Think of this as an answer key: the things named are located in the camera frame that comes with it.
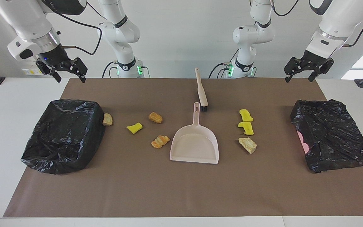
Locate orange striped pastry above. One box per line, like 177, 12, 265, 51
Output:
151, 135, 170, 149

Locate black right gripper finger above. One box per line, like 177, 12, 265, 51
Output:
36, 61, 61, 83
71, 57, 88, 83

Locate brown table mat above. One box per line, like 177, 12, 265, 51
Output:
3, 78, 363, 218

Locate black trash bag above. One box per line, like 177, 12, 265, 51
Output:
291, 99, 363, 173

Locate black right base cables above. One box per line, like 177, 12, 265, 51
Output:
102, 61, 151, 79

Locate black base cables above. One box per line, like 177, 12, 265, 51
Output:
208, 49, 240, 79
102, 61, 151, 79

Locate beige hand brush black bristles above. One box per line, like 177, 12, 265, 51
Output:
195, 67, 209, 112

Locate pink bin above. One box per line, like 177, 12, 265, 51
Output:
297, 131, 310, 155

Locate black left base cables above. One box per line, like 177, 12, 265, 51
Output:
208, 49, 240, 79

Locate brown bread roll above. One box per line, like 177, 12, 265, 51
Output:
148, 112, 163, 124

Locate small yellow sponge wedge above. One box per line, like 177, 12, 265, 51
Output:
126, 122, 143, 135

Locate white wall power strip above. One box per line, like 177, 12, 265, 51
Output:
22, 65, 43, 76

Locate pale layered bread chunk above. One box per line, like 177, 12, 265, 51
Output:
239, 137, 257, 154

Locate yellow sponge piece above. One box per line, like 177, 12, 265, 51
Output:
238, 122, 254, 136
239, 109, 254, 122

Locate beige plastic dustpan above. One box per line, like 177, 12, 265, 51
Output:
170, 102, 219, 165

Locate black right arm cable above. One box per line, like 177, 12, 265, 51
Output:
51, 3, 103, 56

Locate black bag lined bin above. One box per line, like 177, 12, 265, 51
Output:
21, 99, 105, 175

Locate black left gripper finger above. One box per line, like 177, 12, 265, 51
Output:
308, 59, 335, 83
284, 57, 302, 83

